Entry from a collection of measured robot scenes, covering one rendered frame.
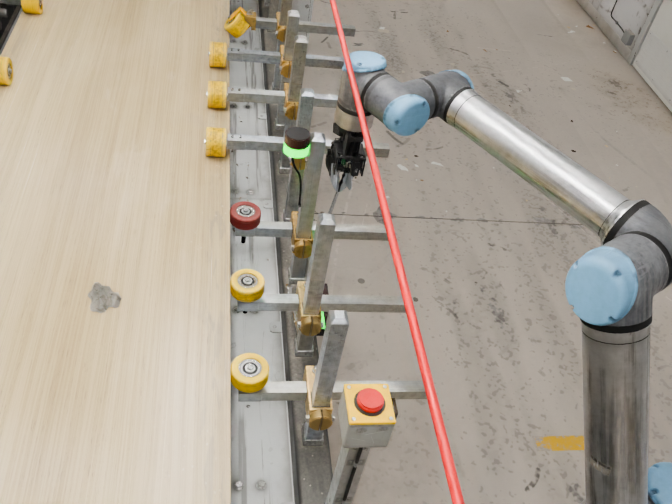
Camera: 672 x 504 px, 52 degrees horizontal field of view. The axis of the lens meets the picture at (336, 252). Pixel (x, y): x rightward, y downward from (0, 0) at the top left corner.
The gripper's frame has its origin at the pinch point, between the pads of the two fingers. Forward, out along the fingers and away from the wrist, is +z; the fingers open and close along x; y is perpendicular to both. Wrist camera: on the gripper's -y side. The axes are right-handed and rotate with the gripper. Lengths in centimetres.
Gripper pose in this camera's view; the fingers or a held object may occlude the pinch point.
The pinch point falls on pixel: (338, 185)
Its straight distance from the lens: 175.3
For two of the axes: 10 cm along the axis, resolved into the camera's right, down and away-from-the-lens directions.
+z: -1.5, 7.2, 6.8
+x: 9.8, 0.3, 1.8
